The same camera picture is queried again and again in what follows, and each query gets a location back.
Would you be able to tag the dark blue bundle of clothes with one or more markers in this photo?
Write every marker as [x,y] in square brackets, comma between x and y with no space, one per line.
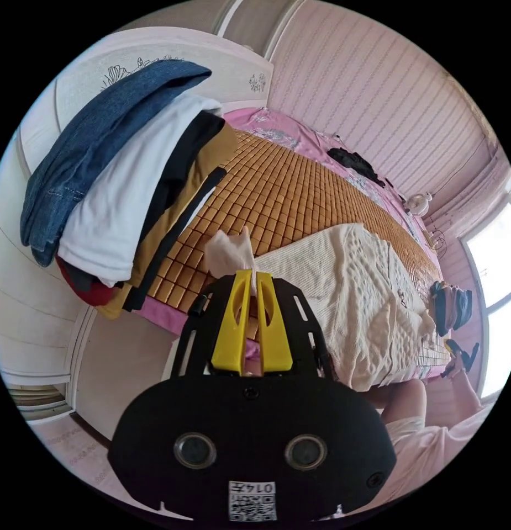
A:
[452,306]

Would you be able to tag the pile of clothes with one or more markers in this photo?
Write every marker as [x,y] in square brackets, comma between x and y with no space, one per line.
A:
[114,174]

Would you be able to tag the black garment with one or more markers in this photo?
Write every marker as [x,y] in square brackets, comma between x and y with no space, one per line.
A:
[354,161]

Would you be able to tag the person's right forearm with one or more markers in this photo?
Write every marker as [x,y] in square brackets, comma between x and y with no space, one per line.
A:
[468,391]

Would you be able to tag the person's body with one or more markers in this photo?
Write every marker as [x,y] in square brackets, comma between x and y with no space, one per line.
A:
[437,439]

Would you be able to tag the beige knitted cardigan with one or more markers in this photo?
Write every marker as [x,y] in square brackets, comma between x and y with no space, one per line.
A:
[346,290]

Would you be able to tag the window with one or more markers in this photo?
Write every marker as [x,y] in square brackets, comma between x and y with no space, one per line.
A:
[493,256]

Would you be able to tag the person's right hand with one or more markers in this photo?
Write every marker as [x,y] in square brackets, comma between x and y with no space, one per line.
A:
[457,370]

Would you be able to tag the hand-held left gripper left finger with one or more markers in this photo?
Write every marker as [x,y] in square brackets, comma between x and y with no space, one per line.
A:
[228,343]

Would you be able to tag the small white fan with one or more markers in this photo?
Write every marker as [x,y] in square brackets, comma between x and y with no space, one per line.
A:
[417,203]

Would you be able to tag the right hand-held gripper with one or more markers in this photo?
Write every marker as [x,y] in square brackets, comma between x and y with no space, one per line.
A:
[466,356]

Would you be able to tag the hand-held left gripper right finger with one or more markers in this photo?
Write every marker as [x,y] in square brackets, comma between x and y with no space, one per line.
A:
[276,352]

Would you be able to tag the bed with woven mat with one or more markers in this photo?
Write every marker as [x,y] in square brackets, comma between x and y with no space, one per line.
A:
[280,194]

